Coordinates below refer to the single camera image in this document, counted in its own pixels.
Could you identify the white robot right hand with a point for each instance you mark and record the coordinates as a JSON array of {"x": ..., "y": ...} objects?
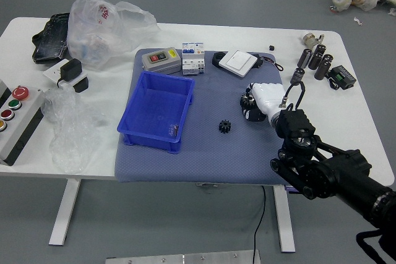
[{"x": 269, "y": 97}]

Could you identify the big black gear nut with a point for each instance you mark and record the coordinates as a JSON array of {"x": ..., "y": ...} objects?
[{"x": 246, "y": 100}]

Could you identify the clear plastic bag red print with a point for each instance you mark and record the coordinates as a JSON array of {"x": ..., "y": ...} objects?
[{"x": 92, "y": 35}]

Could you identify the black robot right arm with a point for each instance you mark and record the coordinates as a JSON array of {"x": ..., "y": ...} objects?
[{"x": 328, "y": 171}]

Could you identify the small black gear nut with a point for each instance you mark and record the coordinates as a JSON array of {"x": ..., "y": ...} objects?
[{"x": 225, "y": 127}]

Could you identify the blue plastic box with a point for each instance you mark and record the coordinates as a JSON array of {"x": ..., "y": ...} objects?
[{"x": 154, "y": 106}]

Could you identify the grey control box coloured buttons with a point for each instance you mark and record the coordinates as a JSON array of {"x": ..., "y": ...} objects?
[{"x": 18, "y": 121}]

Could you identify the black cylindrical capacitor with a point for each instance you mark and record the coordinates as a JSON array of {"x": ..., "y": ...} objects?
[
  {"x": 327, "y": 59},
  {"x": 297, "y": 76},
  {"x": 304, "y": 57},
  {"x": 320, "y": 50},
  {"x": 322, "y": 70},
  {"x": 315, "y": 61}
]

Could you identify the metal connector fitting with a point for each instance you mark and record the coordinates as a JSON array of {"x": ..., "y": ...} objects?
[{"x": 311, "y": 40}]

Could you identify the black module with green display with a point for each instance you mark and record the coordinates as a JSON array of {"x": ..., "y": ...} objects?
[{"x": 341, "y": 77}]

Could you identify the blue-grey fabric mat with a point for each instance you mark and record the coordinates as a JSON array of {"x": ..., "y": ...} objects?
[{"x": 216, "y": 155}]

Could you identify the white circuit breaker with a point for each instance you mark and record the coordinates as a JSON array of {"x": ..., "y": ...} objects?
[{"x": 193, "y": 60}]

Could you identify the small screws packet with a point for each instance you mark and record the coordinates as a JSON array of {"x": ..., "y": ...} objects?
[{"x": 173, "y": 130}]

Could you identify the white paper scrap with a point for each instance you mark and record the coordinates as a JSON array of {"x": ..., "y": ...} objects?
[{"x": 358, "y": 20}]

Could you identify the white table leg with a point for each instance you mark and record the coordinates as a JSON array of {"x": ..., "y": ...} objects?
[
  {"x": 284, "y": 220},
  {"x": 63, "y": 214}
]

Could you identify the grey metal plate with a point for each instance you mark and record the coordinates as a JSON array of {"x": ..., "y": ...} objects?
[{"x": 185, "y": 258}]

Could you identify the white socket block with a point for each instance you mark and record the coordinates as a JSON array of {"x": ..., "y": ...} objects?
[{"x": 79, "y": 80}]

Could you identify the black power adapter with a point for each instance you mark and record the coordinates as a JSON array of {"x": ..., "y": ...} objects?
[{"x": 70, "y": 69}]

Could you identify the crumpled clear plastic wrap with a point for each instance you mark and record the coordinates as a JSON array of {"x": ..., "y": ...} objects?
[{"x": 71, "y": 134}]

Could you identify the black pouch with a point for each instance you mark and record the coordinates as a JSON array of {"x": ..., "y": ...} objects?
[{"x": 51, "y": 41}]

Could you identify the white wall switch plate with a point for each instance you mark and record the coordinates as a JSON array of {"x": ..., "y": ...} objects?
[{"x": 238, "y": 63}]

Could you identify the grey push button switch box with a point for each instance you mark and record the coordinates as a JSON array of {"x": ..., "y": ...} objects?
[{"x": 161, "y": 60}]

